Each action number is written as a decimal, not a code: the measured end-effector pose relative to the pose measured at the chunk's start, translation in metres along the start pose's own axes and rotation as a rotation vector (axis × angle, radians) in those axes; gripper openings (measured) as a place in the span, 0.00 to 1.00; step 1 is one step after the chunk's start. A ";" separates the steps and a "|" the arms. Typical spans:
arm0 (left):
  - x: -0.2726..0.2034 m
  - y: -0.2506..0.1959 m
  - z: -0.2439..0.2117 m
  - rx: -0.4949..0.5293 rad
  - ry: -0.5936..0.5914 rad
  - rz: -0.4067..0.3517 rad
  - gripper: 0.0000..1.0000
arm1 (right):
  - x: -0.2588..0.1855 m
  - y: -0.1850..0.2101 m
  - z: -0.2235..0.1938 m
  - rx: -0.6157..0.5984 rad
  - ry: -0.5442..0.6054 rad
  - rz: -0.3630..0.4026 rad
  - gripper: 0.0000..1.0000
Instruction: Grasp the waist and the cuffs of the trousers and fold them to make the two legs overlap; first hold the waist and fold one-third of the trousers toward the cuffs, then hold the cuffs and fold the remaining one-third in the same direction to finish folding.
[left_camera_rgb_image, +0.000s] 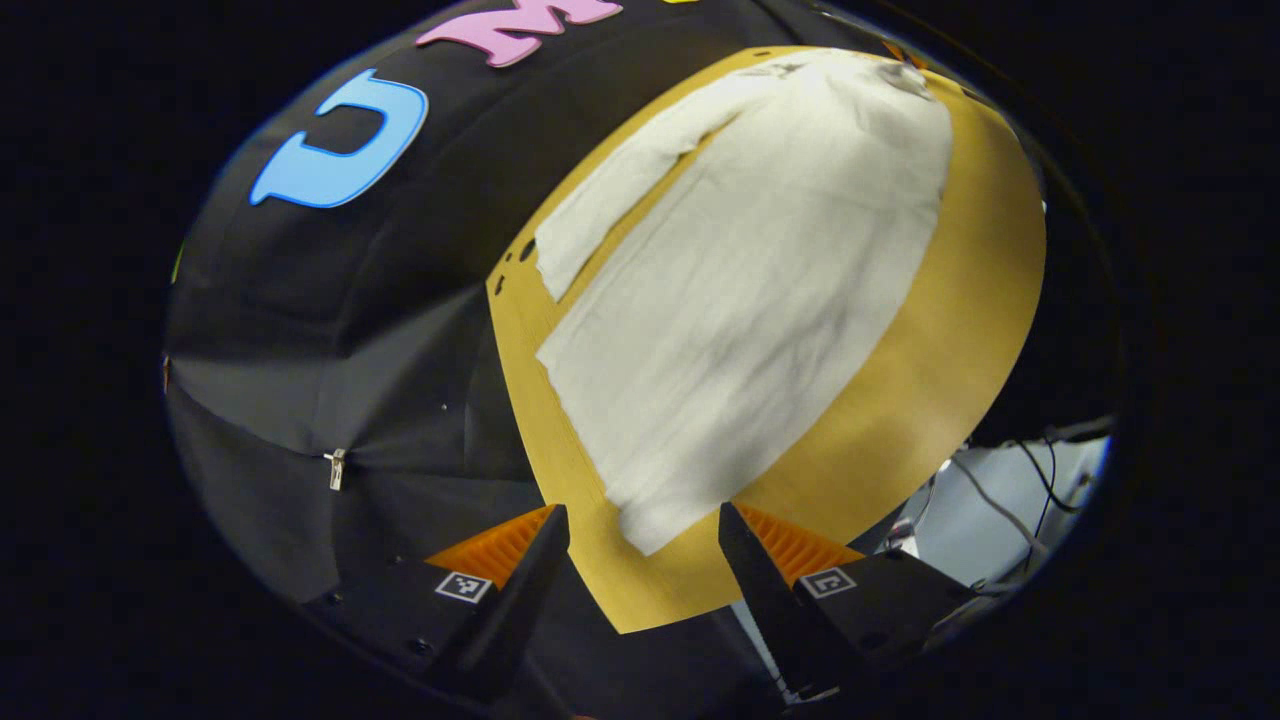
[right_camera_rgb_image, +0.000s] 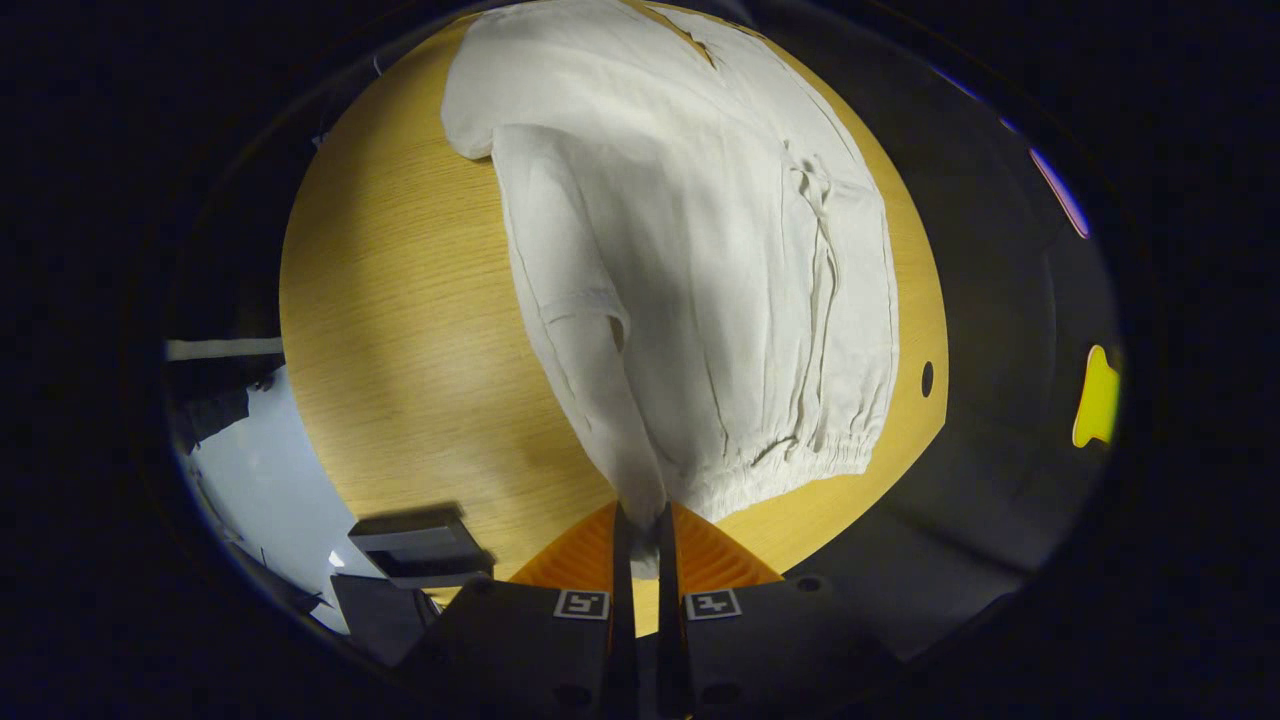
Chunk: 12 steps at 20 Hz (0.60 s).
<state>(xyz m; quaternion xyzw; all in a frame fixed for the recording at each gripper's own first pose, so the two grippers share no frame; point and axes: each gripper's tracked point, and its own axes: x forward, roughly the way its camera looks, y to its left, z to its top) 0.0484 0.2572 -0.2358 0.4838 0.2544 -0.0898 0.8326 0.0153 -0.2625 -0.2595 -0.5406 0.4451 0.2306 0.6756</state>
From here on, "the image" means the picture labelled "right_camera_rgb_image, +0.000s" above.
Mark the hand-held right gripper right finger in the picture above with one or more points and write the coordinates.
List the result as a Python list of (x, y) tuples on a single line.
[(668, 620)]

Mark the black backdrop cloth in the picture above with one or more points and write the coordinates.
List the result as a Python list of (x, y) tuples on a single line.
[(1000, 400)]

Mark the white jeans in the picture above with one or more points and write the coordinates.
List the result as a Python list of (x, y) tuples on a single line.
[(700, 250)]

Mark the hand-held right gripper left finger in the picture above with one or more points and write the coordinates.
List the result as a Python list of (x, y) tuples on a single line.
[(625, 620)]

